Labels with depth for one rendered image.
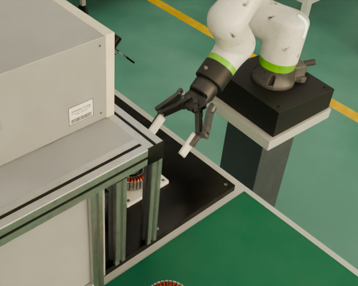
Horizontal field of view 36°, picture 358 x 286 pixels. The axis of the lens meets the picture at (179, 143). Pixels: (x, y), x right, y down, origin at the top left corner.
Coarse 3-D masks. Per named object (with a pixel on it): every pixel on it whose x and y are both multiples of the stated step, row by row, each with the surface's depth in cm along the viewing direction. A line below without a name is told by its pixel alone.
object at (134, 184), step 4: (136, 172) 153; (140, 172) 155; (128, 176) 150; (132, 176) 150; (136, 176) 150; (140, 176) 150; (128, 180) 149; (132, 180) 149; (136, 180) 149; (140, 180) 149; (128, 184) 149; (132, 184) 149; (136, 184) 150; (140, 184) 150; (128, 188) 150; (132, 188) 150; (136, 188) 151; (140, 188) 151
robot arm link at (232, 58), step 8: (248, 40) 151; (216, 48) 154; (224, 48) 151; (232, 48) 150; (240, 48) 151; (248, 48) 153; (208, 56) 155; (216, 56) 153; (224, 56) 152; (232, 56) 153; (240, 56) 154; (248, 56) 156; (224, 64) 152; (232, 64) 153; (240, 64) 156; (232, 72) 154
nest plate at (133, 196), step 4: (164, 180) 155; (168, 180) 155; (160, 184) 154; (164, 184) 155; (108, 188) 151; (128, 192) 150; (132, 192) 150; (136, 192) 150; (140, 192) 151; (128, 196) 149; (132, 196) 149; (136, 196) 149; (140, 196) 149; (128, 200) 148; (132, 200) 148; (136, 200) 149; (128, 204) 147; (132, 204) 148
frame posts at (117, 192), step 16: (160, 160) 122; (144, 176) 126; (160, 176) 126; (112, 192) 119; (144, 192) 129; (112, 208) 122; (144, 208) 132; (112, 224) 126; (144, 224) 136; (112, 240) 129; (112, 256) 133
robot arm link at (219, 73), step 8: (208, 64) 153; (216, 64) 152; (200, 72) 153; (208, 72) 152; (216, 72) 152; (224, 72) 153; (208, 80) 153; (216, 80) 152; (224, 80) 153; (216, 88) 154
